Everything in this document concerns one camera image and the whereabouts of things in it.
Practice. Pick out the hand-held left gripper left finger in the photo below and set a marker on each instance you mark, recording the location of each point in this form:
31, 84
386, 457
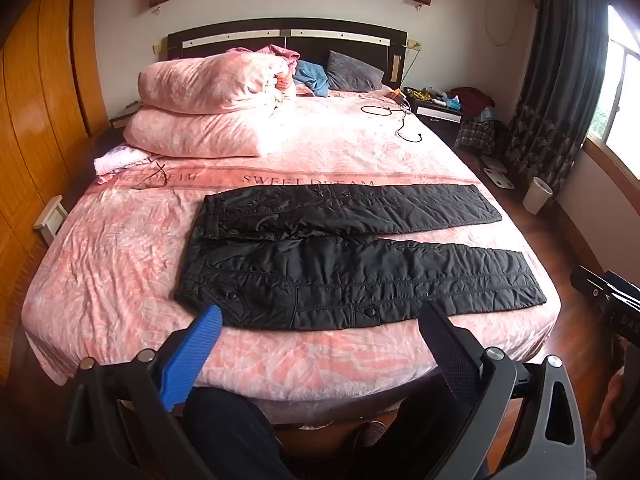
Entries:
197, 350

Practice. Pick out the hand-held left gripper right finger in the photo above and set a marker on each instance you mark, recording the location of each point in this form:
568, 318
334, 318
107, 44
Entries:
450, 355

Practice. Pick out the black quilted pants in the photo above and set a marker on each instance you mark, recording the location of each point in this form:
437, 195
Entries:
320, 255

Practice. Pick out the person's right hand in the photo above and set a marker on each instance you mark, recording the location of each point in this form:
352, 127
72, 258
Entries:
620, 405

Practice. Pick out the person's right leg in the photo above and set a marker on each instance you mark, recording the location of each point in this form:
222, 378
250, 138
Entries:
415, 440

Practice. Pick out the person's leg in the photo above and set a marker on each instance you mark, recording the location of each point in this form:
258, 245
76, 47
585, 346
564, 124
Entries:
415, 440
235, 435

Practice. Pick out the person's left leg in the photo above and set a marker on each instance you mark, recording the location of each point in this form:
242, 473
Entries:
235, 435

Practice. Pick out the grey slipper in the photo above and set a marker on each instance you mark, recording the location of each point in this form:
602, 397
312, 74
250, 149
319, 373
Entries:
372, 432

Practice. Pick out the bed with pink sheet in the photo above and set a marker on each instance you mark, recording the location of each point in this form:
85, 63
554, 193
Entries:
125, 260

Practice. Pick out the white waste bin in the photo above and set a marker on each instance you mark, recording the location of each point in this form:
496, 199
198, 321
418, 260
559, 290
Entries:
536, 194

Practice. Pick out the white bathroom scale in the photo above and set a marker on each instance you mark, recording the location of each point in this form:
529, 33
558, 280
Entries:
497, 172

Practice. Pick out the white stool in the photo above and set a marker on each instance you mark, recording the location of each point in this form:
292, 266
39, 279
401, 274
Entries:
50, 215

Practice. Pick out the window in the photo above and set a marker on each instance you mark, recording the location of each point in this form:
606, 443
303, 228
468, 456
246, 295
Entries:
617, 95

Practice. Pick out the pale pink knitted cloth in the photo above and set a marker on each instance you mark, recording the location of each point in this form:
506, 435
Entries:
117, 157

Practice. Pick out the plaid cloth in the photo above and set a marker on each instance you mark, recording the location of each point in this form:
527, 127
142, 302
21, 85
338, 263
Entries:
477, 132

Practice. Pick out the dark patterned curtain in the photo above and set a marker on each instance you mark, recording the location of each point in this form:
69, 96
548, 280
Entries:
560, 75

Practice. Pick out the dark nightstand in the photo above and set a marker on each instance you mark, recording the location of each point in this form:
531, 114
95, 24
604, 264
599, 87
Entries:
442, 112

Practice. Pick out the folded pink duvet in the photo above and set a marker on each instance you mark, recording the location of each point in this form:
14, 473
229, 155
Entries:
210, 105

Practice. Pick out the dark red cloth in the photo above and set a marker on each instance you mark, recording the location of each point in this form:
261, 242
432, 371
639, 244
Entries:
467, 95

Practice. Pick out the wooden wardrobe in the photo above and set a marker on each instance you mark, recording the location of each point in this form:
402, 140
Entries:
45, 100

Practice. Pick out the blue cloth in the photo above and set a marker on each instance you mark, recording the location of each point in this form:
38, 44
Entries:
310, 77

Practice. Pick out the grey pillow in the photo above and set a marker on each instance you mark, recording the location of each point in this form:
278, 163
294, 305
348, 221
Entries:
352, 72

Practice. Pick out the pink crumpled cloth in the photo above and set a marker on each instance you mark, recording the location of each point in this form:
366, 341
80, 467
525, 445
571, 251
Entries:
282, 55

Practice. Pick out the dark wooden headboard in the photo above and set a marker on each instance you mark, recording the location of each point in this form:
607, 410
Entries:
280, 37

